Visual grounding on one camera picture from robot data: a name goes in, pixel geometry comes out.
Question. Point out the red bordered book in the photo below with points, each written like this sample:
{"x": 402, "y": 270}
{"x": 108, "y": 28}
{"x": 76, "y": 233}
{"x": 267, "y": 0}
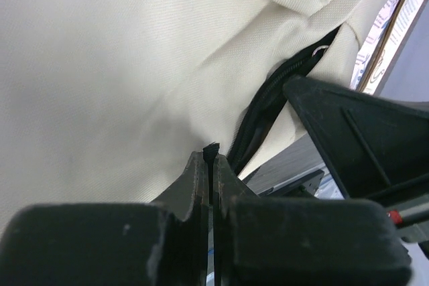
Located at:
{"x": 405, "y": 15}

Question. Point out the cream canvas backpack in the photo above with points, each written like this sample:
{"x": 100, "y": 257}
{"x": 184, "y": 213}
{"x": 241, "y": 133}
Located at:
{"x": 104, "y": 100}

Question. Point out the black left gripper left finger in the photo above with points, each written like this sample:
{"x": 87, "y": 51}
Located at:
{"x": 163, "y": 242}

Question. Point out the floral cover book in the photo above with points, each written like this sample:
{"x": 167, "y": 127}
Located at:
{"x": 373, "y": 38}

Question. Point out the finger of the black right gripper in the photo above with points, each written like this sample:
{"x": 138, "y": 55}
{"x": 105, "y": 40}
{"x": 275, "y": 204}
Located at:
{"x": 373, "y": 148}

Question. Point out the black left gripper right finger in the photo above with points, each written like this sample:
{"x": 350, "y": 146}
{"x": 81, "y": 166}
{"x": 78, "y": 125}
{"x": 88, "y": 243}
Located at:
{"x": 301, "y": 241}

